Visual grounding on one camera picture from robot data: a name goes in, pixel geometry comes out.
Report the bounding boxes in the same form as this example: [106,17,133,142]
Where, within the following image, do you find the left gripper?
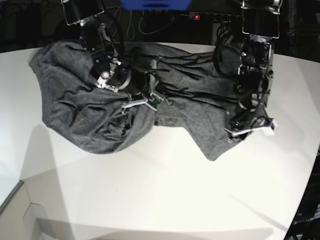
[224,104,278,143]

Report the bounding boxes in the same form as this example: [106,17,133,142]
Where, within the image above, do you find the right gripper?
[94,56,165,111]

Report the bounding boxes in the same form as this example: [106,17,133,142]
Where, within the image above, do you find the grey t-shirt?
[29,40,241,161]

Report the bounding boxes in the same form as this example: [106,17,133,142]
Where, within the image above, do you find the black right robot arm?
[61,0,165,111]

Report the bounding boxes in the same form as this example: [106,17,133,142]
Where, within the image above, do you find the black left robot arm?
[224,0,283,142]

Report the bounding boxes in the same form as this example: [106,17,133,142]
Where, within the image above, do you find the blue box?
[121,0,192,10]

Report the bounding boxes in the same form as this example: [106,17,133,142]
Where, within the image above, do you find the black power strip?
[187,12,241,23]

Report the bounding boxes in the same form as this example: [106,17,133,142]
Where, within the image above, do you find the grey cables behind table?
[124,7,176,40]

